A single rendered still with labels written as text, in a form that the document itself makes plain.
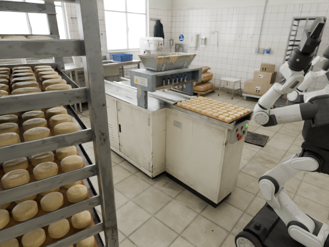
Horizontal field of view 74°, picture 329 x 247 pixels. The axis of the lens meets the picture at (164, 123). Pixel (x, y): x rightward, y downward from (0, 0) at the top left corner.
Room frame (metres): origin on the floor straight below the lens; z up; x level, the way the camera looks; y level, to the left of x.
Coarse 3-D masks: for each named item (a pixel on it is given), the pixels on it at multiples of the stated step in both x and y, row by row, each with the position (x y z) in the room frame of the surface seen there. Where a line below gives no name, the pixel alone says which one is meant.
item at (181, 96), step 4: (124, 80) 3.11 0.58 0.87; (128, 80) 3.04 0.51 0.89; (156, 92) 2.61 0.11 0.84; (160, 92) 2.56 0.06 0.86; (164, 92) 2.50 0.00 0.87; (168, 92) 2.46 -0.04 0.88; (172, 92) 2.41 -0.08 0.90; (176, 92) 2.40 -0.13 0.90; (172, 96) 2.41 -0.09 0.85; (176, 96) 2.37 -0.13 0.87; (180, 96) 2.32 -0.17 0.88; (184, 96) 2.28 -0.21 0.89; (188, 96) 2.25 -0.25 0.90; (248, 116) 1.75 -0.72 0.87
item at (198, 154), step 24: (168, 120) 2.02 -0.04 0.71; (192, 120) 1.80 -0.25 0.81; (240, 120) 1.74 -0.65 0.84; (168, 144) 2.02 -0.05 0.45; (192, 144) 1.79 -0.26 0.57; (216, 144) 1.61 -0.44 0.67; (240, 144) 1.73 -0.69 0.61; (168, 168) 2.01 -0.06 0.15; (192, 168) 1.77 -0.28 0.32; (216, 168) 1.59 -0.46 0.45; (192, 192) 1.79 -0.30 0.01; (216, 192) 1.56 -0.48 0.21
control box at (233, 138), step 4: (240, 124) 1.65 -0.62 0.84; (244, 124) 1.67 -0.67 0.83; (236, 128) 1.58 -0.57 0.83; (240, 128) 1.63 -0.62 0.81; (244, 128) 1.68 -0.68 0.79; (232, 132) 1.57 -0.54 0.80; (236, 132) 1.59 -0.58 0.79; (240, 132) 1.64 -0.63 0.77; (232, 136) 1.57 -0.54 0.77; (236, 136) 1.60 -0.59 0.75; (240, 136) 1.64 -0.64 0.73; (244, 136) 1.70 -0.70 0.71; (232, 140) 1.57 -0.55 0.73; (236, 140) 1.61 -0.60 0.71
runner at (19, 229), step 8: (88, 200) 0.41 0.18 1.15; (96, 200) 0.42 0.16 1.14; (64, 208) 0.38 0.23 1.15; (72, 208) 0.39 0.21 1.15; (80, 208) 0.40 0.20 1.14; (88, 208) 0.41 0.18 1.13; (40, 216) 0.36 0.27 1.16; (48, 216) 0.36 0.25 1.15; (56, 216) 0.37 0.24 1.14; (64, 216) 0.38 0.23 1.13; (16, 224) 0.33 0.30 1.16; (24, 224) 0.34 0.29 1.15; (32, 224) 0.35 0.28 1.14; (40, 224) 0.35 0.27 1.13; (0, 232) 0.32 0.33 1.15; (8, 232) 0.32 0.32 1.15; (16, 232) 0.33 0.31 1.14; (24, 232) 0.34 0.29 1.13; (0, 240) 0.31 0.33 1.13
